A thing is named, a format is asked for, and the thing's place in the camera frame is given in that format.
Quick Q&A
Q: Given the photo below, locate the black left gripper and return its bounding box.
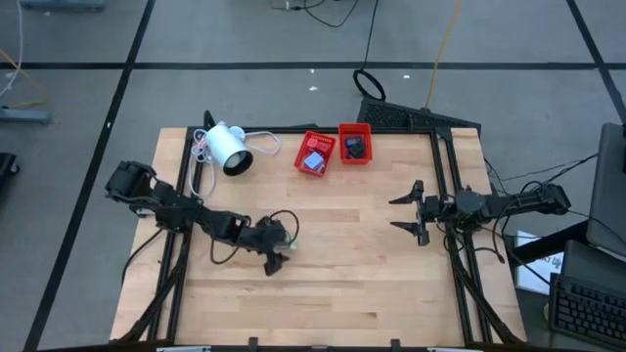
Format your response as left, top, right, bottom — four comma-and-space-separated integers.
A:
244, 214, 291, 277

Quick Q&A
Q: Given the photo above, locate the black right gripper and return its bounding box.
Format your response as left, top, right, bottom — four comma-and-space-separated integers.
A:
389, 180, 464, 247

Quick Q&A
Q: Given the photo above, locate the red plastic slotted basket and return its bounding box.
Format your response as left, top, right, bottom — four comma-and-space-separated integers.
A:
337, 122, 374, 165
292, 129, 337, 178

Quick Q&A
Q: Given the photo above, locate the light blue wall charger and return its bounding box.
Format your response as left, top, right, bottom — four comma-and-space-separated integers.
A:
302, 151, 326, 171

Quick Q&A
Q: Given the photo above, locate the black perforated metal box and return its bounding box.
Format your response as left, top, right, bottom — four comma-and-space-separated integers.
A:
356, 96, 483, 132

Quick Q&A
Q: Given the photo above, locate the black desk leg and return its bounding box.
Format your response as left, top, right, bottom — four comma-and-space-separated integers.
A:
508, 219, 591, 265

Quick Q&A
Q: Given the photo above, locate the white paper sheet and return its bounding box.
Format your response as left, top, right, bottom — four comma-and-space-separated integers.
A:
515, 229, 564, 295

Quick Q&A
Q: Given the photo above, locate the dark grey laptop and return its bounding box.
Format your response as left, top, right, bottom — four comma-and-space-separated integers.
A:
559, 239, 626, 289

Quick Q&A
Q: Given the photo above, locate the grey monitor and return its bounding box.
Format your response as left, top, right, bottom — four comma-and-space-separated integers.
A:
585, 121, 626, 258

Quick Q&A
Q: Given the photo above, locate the black keyboard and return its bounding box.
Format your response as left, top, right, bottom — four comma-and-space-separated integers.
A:
547, 272, 626, 349

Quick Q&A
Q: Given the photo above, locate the black caster base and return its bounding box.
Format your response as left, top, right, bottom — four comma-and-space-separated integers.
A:
0, 152, 21, 190

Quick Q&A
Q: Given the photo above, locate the grey table foot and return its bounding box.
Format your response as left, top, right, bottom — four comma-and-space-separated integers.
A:
19, 0, 109, 12
0, 107, 53, 126

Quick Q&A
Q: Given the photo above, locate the black left wrist camera cable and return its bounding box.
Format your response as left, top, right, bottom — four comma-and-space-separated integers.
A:
209, 209, 300, 265

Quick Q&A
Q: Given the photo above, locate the white camera with cable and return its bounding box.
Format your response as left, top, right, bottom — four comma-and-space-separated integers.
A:
188, 127, 284, 199

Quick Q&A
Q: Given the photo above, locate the black aluminium table frame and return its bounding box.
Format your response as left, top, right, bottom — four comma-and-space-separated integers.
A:
110, 110, 528, 349

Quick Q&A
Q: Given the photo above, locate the black coiled cable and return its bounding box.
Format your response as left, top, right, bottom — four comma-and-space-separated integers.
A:
352, 0, 387, 103

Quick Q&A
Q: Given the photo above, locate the yellow cable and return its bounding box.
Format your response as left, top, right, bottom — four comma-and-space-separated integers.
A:
424, 0, 464, 110
0, 48, 50, 110

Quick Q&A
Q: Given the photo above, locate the black floor cable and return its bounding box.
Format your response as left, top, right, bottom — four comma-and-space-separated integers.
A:
271, 0, 362, 28

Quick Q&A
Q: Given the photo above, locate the white cable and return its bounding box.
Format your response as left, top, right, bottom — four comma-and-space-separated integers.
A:
0, 0, 25, 99

